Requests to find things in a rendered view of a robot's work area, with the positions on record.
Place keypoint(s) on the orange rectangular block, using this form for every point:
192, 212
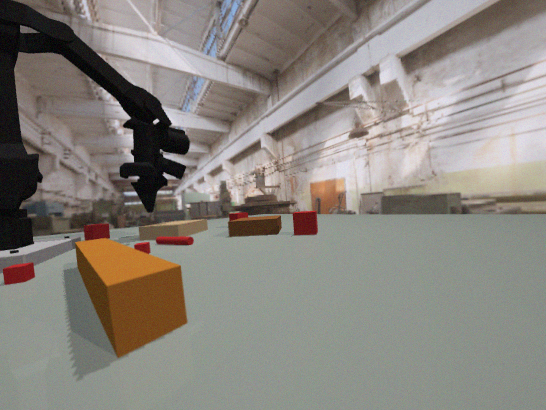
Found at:
137, 297

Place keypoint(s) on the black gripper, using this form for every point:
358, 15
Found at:
145, 166

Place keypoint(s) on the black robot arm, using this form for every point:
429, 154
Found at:
19, 172

